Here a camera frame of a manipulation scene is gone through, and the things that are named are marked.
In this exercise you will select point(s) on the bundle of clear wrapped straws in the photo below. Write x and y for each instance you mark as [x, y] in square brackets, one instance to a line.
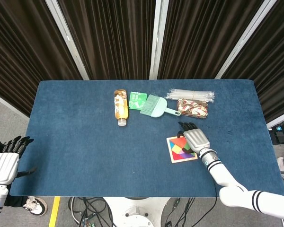
[189, 94]

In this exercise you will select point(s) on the black equipment box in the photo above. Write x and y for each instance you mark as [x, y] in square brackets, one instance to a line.
[280, 136]

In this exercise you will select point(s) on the red triangular puzzle piece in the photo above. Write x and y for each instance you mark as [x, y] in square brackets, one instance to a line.
[176, 156]

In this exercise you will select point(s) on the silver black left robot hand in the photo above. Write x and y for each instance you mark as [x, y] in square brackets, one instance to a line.
[3, 168]

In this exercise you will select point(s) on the amber tea plastic bottle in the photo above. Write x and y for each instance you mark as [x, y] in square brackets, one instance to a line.
[120, 106]

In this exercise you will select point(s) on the gold red snack bag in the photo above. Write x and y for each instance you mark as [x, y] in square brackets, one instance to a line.
[191, 108]

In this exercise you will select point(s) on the mint green plastic brush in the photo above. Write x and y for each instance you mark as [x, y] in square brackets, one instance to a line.
[156, 107]

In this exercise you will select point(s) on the white partition base rail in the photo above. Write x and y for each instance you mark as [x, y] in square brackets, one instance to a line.
[280, 121]

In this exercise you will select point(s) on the white black sneaker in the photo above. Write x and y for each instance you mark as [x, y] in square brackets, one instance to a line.
[34, 205]

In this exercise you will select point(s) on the pink puzzle piece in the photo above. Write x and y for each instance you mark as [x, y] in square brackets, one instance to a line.
[183, 153]

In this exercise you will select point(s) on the blue table cloth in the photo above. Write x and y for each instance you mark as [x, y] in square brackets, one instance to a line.
[85, 142]

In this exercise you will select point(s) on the green sachet packet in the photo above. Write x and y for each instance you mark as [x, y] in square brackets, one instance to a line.
[136, 100]

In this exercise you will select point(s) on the wooden tangram puzzle tray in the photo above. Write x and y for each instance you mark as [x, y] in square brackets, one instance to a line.
[184, 159]

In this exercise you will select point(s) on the blue triangle puzzle piece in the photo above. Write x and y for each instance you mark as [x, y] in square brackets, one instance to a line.
[170, 144]

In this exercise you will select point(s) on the white partition post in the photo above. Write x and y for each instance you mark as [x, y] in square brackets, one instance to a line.
[67, 37]
[157, 40]
[245, 40]

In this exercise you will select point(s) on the orange tangram triangle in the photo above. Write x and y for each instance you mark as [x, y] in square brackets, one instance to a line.
[178, 142]

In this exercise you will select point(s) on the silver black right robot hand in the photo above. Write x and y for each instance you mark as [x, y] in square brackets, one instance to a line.
[196, 139]

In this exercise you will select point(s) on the yellow square puzzle piece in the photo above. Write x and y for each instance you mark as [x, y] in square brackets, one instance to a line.
[177, 149]

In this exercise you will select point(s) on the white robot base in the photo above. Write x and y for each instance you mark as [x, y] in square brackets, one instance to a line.
[137, 210]

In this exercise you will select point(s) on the dark brown curtain panel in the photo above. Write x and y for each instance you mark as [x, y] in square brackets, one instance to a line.
[109, 35]
[26, 59]
[203, 35]
[274, 59]

